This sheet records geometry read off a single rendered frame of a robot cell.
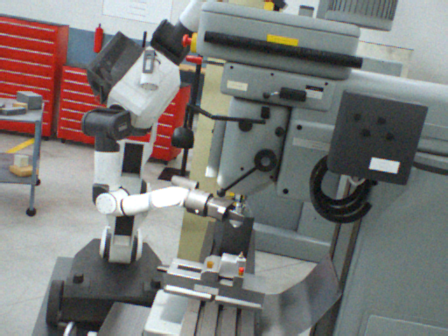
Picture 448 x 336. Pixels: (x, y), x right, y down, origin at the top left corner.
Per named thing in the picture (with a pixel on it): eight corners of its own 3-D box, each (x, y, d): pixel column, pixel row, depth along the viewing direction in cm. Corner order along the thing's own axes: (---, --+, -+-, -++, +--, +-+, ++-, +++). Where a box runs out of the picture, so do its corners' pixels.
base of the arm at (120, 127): (87, 145, 191) (75, 120, 184) (108, 125, 200) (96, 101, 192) (119, 150, 184) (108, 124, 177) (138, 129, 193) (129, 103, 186)
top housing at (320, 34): (192, 55, 149) (200, -3, 145) (201, 51, 174) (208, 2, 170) (352, 82, 148) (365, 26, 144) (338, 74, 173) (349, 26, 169)
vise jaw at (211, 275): (199, 279, 175) (201, 269, 174) (205, 263, 187) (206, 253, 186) (216, 283, 175) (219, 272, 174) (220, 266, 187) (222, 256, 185)
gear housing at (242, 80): (218, 94, 152) (224, 60, 150) (223, 85, 176) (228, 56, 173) (330, 114, 152) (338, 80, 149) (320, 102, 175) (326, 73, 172)
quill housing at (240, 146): (213, 194, 163) (230, 95, 154) (218, 176, 183) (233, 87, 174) (272, 205, 162) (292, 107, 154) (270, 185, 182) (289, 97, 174)
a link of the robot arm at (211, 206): (225, 204, 169) (192, 194, 173) (220, 230, 172) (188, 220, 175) (237, 194, 181) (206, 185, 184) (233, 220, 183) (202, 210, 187)
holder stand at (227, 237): (218, 256, 210) (226, 211, 205) (213, 234, 231) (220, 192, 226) (247, 259, 212) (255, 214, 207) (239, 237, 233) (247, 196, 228)
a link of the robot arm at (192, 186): (190, 215, 176) (161, 206, 179) (201, 213, 186) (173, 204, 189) (198, 183, 175) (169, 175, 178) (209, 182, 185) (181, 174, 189)
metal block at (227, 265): (218, 276, 177) (221, 260, 176) (220, 268, 183) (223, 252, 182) (233, 278, 177) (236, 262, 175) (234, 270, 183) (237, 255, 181)
